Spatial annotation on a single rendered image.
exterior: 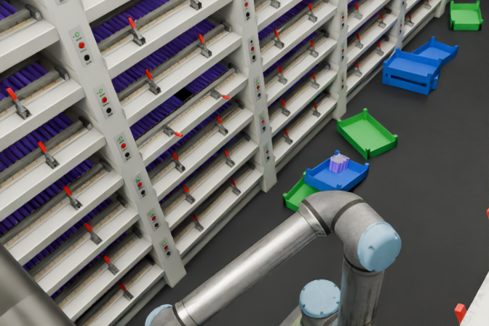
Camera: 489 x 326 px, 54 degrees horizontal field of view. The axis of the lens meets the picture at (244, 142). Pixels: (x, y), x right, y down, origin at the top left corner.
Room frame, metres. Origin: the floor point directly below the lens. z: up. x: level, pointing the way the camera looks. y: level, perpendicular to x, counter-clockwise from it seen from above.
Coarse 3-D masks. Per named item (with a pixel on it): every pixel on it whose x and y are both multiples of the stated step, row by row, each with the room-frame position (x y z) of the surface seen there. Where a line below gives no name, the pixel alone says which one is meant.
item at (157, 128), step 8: (232, 72) 1.72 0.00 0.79; (216, 80) 1.67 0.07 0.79; (224, 80) 1.69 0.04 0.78; (208, 88) 1.63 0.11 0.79; (200, 96) 1.58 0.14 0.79; (184, 104) 1.54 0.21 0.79; (192, 104) 1.55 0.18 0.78; (176, 112) 1.50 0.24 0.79; (168, 120) 1.46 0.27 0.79; (152, 128) 1.43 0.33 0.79; (160, 128) 1.43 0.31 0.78; (144, 136) 1.39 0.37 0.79; (152, 136) 1.41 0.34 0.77; (136, 144) 1.36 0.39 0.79
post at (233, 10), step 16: (240, 0) 1.72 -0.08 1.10; (240, 16) 1.72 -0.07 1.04; (256, 32) 1.77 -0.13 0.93; (240, 48) 1.73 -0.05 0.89; (256, 48) 1.76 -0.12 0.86; (256, 64) 1.75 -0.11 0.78; (256, 112) 1.72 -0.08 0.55; (256, 128) 1.71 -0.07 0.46; (256, 160) 1.74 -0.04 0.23; (272, 160) 1.76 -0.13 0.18; (272, 176) 1.75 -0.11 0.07
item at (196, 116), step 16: (224, 64) 1.79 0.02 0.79; (240, 64) 1.73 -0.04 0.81; (240, 80) 1.69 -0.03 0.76; (192, 96) 1.61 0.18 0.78; (208, 96) 1.61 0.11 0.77; (192, 112) 1.53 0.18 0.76; (208, 112) 1.54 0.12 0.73; (176, 128) 1.45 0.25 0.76; (192, 128) 1.48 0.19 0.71; (160, 144) 1.37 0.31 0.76; (144, 160) 1.31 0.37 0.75
